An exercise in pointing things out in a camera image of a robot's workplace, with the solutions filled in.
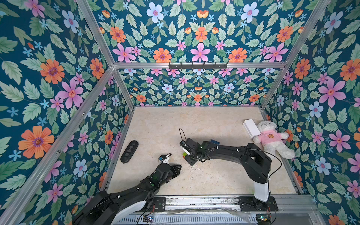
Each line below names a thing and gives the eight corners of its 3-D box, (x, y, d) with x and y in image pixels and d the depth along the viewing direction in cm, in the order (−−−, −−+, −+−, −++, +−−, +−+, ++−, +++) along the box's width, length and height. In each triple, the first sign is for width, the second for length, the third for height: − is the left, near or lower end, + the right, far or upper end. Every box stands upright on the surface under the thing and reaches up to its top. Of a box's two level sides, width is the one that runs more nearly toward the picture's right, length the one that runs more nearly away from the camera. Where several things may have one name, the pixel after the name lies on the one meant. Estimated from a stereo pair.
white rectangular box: (250, 138, 102) (252, 135, 98) (242, 123, 110) (243, 120, 107) (258, 136, 102) (261, 133, 99) (249, 122, 111) (251, 118, 108)
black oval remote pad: (121, 162, 91) (118, 160, 88) (134, 142, 101) (132, 139, 98) (127, 164, 90) (125, 162, 87) (140, 144, 100) (138, 141, 97)
